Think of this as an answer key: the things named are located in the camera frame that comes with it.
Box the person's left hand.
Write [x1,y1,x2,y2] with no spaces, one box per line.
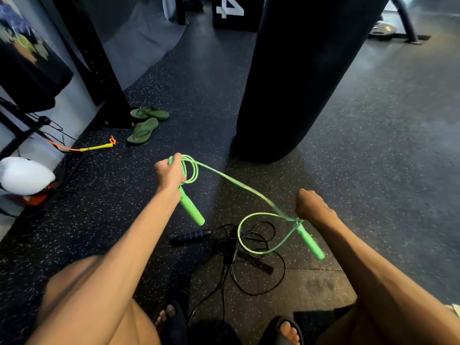
[154,153,187,193]

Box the person's right hand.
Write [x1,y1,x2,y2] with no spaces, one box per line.
[295,189,338,227]

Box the green jump rope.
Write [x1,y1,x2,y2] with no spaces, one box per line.
[168,154,326,261]

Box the person's left forearm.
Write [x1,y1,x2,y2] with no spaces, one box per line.
[27,186,181,345]

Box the person's right forearm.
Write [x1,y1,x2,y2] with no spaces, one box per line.
[308,211,460,345]

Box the green flip-flop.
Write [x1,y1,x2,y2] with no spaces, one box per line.
[127,118,159,145]
[129,106,170,122]

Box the black right sandal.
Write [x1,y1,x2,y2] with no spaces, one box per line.
[259,315,305,345]

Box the black sandal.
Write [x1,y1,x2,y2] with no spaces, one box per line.
[259,315,305,345]
[151,300,188,345]

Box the person's right leg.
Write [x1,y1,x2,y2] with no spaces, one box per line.
[316,302,460,345]

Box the person's leg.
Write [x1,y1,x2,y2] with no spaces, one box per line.
[26,256,161,345]
[316,302,460,345]

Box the black punching bag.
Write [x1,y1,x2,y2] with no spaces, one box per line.
[230,0,391,164]

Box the orange object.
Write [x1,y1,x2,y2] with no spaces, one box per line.
[9,182,60,207]

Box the white bag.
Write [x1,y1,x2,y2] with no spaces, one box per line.
[0,157,57,196]

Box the person's left leg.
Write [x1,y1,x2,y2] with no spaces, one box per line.
[26,256,161,345]

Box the black left sandal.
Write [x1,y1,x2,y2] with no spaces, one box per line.
[151,300,188,345]

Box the black tripod stand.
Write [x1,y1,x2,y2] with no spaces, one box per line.
[0,98,52,161]

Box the black box with white print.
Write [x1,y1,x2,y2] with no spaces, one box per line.
[212,0,266,32]

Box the black printed banner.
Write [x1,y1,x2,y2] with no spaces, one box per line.
[0,0,74,114]

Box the black stand leg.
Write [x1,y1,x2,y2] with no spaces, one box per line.
[390,0,431,45]

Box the black jump rope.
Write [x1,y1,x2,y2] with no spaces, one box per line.
[169,222,287,322]

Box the orange and yellow jump rope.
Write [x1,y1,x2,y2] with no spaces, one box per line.
[46,136,118,153]

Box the black cable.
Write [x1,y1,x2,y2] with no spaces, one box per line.
[30,112,99,192]

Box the black rack post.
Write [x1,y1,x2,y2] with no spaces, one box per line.
[53,0,133,128]

